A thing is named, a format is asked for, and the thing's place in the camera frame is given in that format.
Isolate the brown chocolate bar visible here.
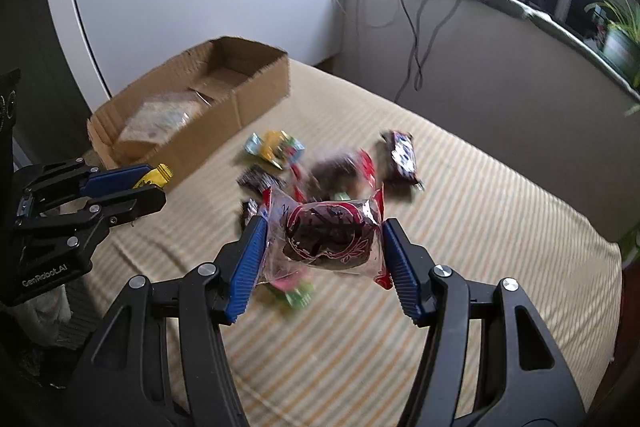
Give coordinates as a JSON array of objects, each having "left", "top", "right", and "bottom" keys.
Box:
[{"left": 377, "top": 130, "right": 426, "bottom": 192}]

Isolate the potted spider plant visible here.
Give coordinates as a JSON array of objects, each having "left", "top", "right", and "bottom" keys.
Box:
[{"left": 582, "top": 0, "right": 640, "bottom": 115}]

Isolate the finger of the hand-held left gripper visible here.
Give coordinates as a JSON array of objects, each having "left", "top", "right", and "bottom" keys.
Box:
[
  {"left": 15, "top": 157, "right": 153, "bottom": 212},
  {"left": 15, "top": 186, "right": 167, "bottom": 253}
]

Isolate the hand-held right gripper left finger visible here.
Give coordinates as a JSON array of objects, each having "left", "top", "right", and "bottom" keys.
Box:
[{"left": 65, "top": 214, "right": 271, "bottom": 427}]

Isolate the cardboard box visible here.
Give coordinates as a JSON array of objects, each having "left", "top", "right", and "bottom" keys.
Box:
[{"left": 87, "top": 36, "right": 292, "bottom": 180}]

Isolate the white charger cable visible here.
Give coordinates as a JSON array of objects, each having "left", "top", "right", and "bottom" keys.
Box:
[{"left": 356, "top": 0, "right": 468, "bottom": 30}]

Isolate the green pink snack packet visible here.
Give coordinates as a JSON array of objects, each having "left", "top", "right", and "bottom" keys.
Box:
[{"left": 260, "top": 277, "right": 316, "bottom": 310}]

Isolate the red clear snack packet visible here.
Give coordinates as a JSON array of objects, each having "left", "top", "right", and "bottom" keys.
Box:
[
  {"left": 295, "top": 149, "right": 381, "bottom": 202},
  {"left": 252, "top": 184, "right": 396, "bottom": 290}
]

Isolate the black hanging cable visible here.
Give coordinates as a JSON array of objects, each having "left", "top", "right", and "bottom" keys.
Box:
[{"left": 392, "top": 0, "right": 468, "bottom": 105}]

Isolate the black white snack packet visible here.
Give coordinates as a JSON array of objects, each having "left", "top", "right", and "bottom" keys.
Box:
[{"left": 236, "top": 164, "right": 288, "bottom": 198}]

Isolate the clear packet inside box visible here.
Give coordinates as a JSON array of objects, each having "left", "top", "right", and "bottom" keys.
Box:
[{"left": 119, "top": 94, "right": 206, "bottom": 145}]

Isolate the teal yellow snack packet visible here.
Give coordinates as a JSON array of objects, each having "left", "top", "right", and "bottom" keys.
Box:
[{"left": 243, "top": 130, "right": 307, "bottom": 170}]

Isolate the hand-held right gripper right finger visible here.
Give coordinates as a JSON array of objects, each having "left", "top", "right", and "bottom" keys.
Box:
[{"left": 381, "top": 218, "right": 586, "bottom": 427}]

